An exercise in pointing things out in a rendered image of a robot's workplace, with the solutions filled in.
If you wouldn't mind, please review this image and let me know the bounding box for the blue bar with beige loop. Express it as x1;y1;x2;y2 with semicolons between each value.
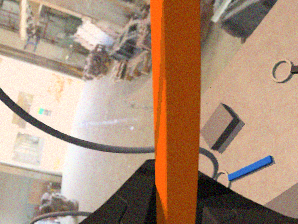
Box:
217;156;273;188

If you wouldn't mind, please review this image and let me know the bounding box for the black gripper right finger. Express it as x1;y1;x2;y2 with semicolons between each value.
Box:
196;171;298;224

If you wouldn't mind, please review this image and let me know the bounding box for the tan rectangular block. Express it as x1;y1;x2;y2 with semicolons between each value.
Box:
200;103;241;152

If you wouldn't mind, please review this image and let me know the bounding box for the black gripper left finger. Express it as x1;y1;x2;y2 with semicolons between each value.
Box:
80;160;157;224

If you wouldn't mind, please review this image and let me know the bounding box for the orange bar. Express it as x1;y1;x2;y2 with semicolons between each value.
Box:
150;0;201;224

